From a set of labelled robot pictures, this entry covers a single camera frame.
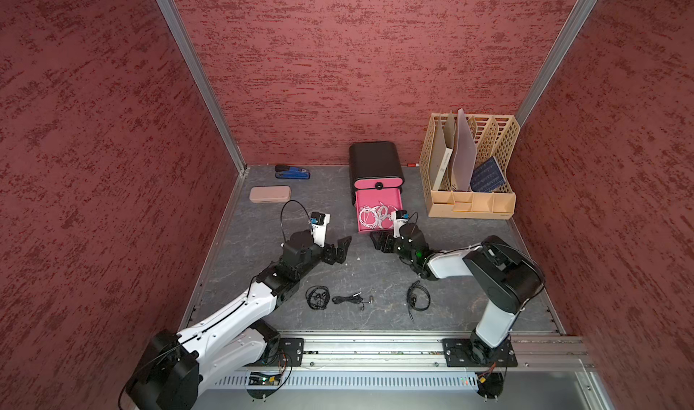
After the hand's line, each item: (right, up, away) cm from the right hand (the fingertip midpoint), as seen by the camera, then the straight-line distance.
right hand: (376, 238), depth 95 cm
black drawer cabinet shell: (0, +29, +9) cm, 31 cm away
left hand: (-13, +2, -14) cm, 19 cm away
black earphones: (-19, -17, -11) cm, 28 cm away
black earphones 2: (-8, -17, -11) cm, 22 cm away
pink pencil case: (-44, +16, +17) cm, 50 cm away
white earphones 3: (+4, +6, 0) cm, 7 cm away
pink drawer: (+1, +20, 0) cm, 20 cm away
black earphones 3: (+10, -17, -11) cm, 23 cm away
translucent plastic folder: (+35, +31, +6) cm, 47 cm away
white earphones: (-3, +8, +3) cm, 9 cm away
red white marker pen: (+20, +29, +28) cm, 45 cm away
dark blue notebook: (+45, +22, +8) cm, 50 cm away
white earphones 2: (+2, +9, +3) cm, 10 cm away
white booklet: (+23, +28, -6) cm, 37 cm away
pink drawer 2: (+6, +15, +7) cm, 17 cm away
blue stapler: (-38, +26, +22) cm, 51 cm away
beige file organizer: (+47, +39, +8) cm, 61 cm away
